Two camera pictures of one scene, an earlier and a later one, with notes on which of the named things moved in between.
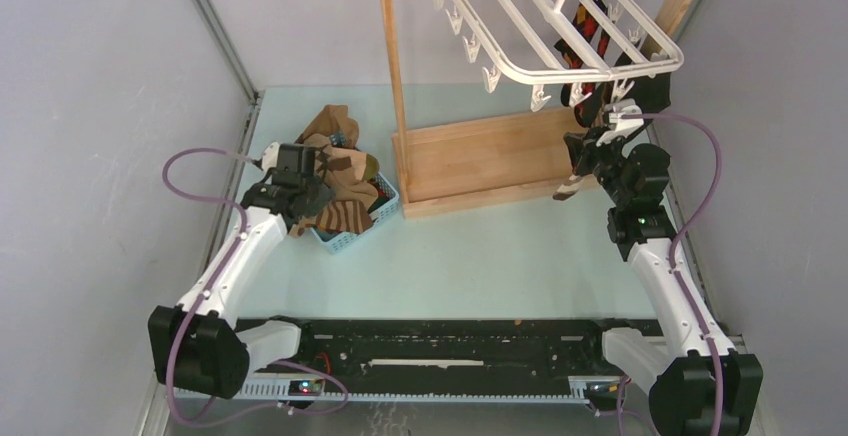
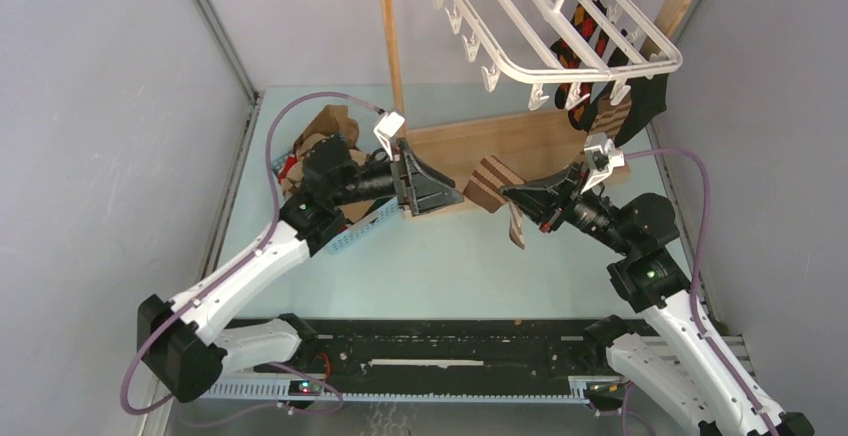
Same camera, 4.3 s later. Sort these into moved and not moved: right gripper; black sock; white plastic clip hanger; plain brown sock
Moved: right gripper
Not moved: plain brown sock; black sock; white plastic clip hanger
